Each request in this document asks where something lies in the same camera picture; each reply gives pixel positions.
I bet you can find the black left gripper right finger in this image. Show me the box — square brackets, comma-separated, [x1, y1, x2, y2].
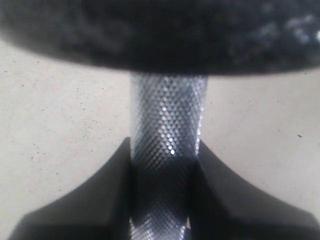
[189, 142, 320, 240]

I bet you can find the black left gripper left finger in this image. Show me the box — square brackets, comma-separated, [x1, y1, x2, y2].
[9, 137, 130, 240]

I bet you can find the chrome dumbbell bar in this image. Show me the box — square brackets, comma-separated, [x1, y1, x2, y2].
[130, 72, 208, 240]

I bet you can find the black plate bar end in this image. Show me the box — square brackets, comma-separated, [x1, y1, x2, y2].
[0, 0, 320, 76]

